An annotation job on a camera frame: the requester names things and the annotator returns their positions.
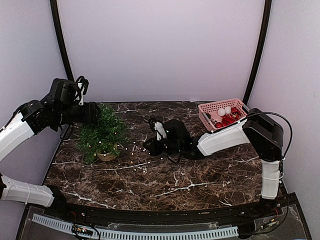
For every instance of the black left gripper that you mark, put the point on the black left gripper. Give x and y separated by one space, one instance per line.
89 115

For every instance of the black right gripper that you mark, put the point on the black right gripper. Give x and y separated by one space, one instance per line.
153 149

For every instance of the small green christmas tree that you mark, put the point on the small green christmas tree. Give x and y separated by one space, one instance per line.
100 140

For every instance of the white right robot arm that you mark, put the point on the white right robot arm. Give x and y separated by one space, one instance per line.
257 129

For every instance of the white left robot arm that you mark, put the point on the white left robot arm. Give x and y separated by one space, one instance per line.
19 129

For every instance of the white ball ornament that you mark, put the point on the white ball ornament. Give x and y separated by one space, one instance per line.
224 111

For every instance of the red ornaments in basket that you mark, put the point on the red ornaments in basket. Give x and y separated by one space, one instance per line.
228 119

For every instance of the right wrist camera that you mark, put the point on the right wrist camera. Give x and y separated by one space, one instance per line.
158 127

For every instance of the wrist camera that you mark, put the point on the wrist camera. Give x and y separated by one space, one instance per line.
158 127
81 88

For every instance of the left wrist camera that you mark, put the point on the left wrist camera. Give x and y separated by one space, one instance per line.
81 88

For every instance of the white perforated cable tray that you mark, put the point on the white perforated cable tray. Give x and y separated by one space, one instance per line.
83 232

